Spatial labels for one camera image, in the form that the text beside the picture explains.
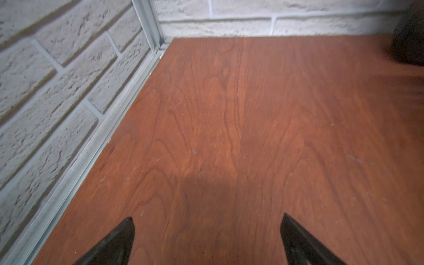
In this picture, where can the black plastic tool case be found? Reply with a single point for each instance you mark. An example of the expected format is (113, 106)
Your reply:
(408, 38)

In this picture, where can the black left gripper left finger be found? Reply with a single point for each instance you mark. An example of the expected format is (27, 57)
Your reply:
(114, 249)

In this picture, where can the aluminium corner frame post left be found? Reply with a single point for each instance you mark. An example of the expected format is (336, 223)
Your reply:
(148, 18)

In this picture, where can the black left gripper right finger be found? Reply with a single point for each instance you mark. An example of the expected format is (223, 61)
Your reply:
(302, 248)

